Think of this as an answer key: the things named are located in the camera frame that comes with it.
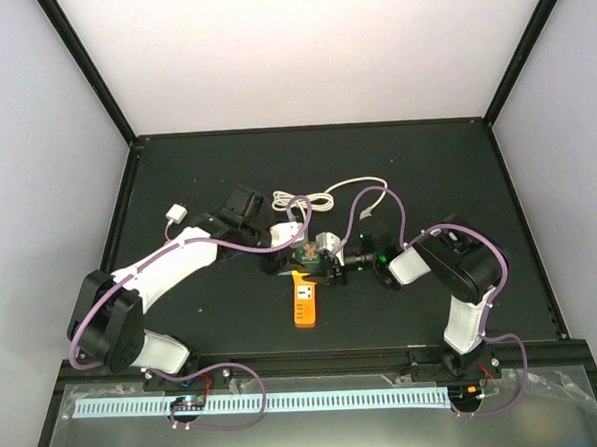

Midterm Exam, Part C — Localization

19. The black aluminium frame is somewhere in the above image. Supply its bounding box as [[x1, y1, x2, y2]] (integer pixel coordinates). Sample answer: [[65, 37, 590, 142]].
[[39, 0, 597, 447]]

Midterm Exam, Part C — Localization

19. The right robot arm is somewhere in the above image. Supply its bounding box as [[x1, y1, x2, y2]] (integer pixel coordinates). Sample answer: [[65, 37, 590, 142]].
[[318, 214, 509, 379]]

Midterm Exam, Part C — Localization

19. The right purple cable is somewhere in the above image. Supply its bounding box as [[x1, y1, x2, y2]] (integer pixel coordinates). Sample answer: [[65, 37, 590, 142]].
[[326, 179, 533, 427]]

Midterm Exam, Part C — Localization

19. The white three-pin plug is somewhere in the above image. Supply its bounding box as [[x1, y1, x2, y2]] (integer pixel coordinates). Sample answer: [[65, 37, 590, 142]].
[[359, 207, 374, 219]]

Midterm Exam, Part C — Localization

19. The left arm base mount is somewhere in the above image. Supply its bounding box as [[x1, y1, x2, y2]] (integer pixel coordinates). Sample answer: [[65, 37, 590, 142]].
[[144, 355, 213, 393]]

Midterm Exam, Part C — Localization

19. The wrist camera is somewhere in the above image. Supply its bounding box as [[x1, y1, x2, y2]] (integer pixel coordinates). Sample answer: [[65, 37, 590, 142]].
[[269, 222, 301, 248], [315, 232, 345, 265]]

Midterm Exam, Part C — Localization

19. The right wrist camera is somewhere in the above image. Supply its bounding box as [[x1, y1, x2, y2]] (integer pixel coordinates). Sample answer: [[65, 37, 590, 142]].
[[315, 232, 345, 265]]

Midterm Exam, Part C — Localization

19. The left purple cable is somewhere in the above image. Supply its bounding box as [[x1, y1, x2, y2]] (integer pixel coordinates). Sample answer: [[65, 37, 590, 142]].
[[60, 194, 324, 440]]

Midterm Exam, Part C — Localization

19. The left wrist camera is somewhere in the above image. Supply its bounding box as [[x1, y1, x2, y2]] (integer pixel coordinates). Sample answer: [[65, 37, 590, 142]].
[[269, 222, 301, 248]]

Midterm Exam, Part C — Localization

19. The green cube socket adapter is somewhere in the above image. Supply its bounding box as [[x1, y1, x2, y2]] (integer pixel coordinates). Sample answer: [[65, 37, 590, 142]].
[[292, 242, 322, 273]]

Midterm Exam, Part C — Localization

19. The light blue cable duct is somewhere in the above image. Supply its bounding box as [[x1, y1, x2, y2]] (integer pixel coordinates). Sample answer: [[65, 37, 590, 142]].
[[72, 387, 451, 419]]

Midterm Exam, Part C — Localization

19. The white power cord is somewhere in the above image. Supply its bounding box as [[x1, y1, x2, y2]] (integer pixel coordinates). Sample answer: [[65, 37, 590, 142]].
[[269, 176, 391, 217]]

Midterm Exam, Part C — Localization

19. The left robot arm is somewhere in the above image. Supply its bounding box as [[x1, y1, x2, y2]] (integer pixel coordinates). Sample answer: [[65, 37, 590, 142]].
[[67, 186, 312, 389]]

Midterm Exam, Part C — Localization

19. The white usb charger plug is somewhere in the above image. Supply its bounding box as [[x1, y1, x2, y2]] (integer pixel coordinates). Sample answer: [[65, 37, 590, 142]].
[[166, 204, 188, 225]]

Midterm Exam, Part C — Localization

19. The purple cable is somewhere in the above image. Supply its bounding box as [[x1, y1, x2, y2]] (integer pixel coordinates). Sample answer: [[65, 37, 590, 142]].
[[60, 194, 324, 440], [326, 179, 533, 427]]

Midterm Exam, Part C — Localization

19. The orange power strip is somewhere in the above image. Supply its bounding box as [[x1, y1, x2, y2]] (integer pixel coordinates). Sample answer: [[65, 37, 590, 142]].
[[292, 272, 317, 329]]

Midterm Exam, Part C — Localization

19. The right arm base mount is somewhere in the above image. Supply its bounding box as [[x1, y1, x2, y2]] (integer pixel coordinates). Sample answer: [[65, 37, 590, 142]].
[[401, 342, 496, 382]]

